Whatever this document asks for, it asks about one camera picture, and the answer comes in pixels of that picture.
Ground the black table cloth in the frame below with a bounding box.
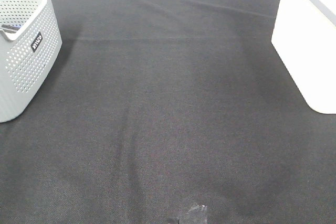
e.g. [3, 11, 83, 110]
[1, 0, 335, 223]

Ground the grey perforated plastic basket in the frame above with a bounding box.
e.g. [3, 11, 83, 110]
[1, 0, 62, 123]

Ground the white storage box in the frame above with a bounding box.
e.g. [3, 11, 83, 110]
[271, 0, 335, 114]

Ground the dark item inside basket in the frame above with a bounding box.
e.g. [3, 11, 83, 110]
[1, 24, 20, 34]

